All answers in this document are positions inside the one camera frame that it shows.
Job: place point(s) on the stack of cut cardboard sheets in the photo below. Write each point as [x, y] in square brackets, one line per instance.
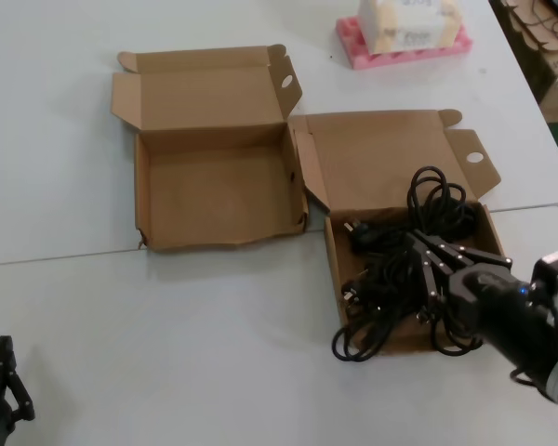
[525, 32]

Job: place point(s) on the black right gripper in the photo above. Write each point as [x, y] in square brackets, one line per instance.
[483, 290]

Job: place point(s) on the white and yellow package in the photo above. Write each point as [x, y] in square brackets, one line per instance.
[409, 28]

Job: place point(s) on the pink foam tray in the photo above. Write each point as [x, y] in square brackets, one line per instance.
[353, 51]

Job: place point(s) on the empty open cardboard box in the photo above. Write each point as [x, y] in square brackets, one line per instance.
[214, 186]

